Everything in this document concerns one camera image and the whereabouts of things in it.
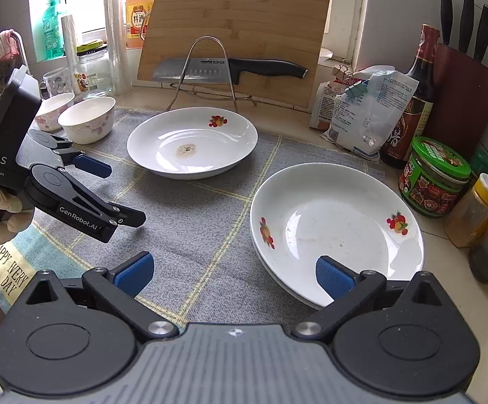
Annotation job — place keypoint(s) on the green bag clip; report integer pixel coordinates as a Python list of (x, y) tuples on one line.
[(356, 89)]

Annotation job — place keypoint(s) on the dark red knife block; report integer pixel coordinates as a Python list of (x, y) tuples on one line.
[(458, 105)]

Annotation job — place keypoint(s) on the orange cooking wine bottle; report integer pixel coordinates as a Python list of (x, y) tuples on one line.
[(138, 12)]

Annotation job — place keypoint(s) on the grey teal checked towel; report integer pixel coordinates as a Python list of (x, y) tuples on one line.
[(193, 219)]

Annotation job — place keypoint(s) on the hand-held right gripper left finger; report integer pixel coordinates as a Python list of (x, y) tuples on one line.
[(132, 273)]

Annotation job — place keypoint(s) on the dark soy sauce bottle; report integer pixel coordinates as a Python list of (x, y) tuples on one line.
[(404, 134)]

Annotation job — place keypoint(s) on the wooden cutting board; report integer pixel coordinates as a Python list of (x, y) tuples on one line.
[(235, 21)]

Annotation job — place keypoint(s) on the dark green container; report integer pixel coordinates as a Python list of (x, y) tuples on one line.
[(481, 162)]

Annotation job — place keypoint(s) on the window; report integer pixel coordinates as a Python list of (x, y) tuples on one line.
[(96, 0)]

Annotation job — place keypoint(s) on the yellow lid spice bottle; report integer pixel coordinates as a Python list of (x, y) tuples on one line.
[(471, 214)]

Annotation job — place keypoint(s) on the glass jar yellow black lid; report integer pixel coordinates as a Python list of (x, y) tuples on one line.
[(94, 75)]

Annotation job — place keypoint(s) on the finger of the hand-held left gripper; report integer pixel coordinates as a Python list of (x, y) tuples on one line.
[(130, 219), (94, 166)]

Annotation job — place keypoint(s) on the white blue printed bag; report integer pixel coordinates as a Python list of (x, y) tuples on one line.
[(374, 113)]

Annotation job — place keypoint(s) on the clear glass mug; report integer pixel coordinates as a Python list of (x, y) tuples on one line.
[(56, 84)]

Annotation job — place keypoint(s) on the white plate fruit print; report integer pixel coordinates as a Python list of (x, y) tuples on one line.
[(336, 223), (281, 289), (193, 143)]

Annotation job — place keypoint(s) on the stack of clear plastic cups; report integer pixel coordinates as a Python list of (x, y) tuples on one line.
[(116, 38)]

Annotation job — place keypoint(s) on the white ceramic bowl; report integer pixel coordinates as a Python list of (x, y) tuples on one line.
[(86, 122)]

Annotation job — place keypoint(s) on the green lid sauce jar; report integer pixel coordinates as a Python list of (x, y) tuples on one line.
[(433, 181)]

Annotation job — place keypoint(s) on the white bowl pink flowers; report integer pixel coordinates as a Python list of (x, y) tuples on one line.
[(50, 120)]

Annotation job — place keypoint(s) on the person's left hand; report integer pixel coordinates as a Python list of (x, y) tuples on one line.
[(4, 200)]

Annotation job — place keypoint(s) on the roll of clear plastic bags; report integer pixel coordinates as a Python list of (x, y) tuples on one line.
[(69, 50)]

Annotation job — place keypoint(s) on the green dish soap bottle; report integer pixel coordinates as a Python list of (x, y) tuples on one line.
[(52, 29)]

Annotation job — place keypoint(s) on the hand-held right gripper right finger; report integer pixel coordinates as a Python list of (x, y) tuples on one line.
[(334, 277)]

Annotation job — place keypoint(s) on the red white food bag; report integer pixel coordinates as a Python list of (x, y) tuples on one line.
[(321, 109)]

